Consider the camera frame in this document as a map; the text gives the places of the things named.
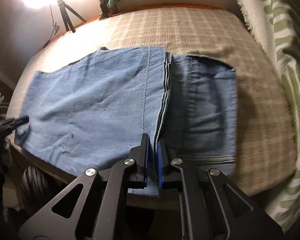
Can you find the light blue denim pants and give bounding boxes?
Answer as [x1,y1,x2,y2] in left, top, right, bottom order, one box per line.
[14,45,239,197]

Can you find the beige plaid bed blanket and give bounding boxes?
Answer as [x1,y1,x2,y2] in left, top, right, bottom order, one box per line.
[9,8,296,196]

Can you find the small black tripod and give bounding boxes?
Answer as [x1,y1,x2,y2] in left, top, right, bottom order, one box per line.
[57,0,87,33]

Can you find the white green leaf pillow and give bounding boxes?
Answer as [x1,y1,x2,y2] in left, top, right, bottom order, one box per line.
[237,0,300,232]

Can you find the black cable with inline switch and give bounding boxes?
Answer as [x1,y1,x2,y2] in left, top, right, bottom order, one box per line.
[42,4,61,49]

